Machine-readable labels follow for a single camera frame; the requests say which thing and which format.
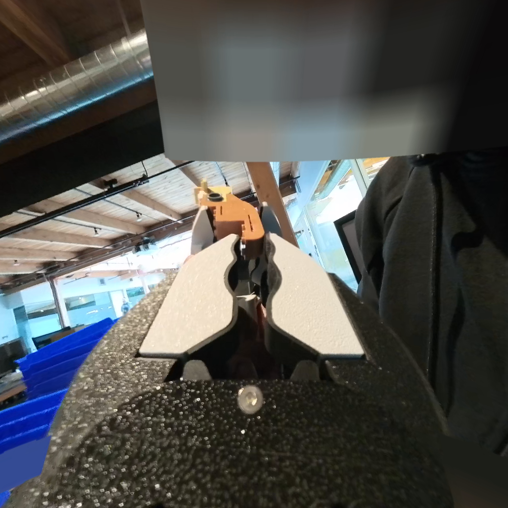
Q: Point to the silver ventilation duct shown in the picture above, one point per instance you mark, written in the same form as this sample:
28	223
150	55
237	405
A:
79	87

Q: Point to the stack of blue storage bins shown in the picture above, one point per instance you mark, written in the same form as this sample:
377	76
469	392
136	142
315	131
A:
47	377

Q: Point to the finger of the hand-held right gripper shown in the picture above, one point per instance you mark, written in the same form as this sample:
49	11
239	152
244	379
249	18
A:
202	234
270	222

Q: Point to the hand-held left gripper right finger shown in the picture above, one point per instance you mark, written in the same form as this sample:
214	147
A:
313	313

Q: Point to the black framed board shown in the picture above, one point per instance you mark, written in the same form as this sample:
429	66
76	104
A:
349	238

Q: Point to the wooden ceiling beam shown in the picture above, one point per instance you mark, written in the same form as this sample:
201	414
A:
270	186

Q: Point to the brown toy brick assembly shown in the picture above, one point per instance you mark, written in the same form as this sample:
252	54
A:
234	218

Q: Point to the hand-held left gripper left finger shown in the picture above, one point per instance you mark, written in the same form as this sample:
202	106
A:
190	313

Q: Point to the person's dark clothing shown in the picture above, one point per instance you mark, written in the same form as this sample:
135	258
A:
416	258

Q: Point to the black ceiling panel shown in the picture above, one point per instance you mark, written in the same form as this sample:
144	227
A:
59	170

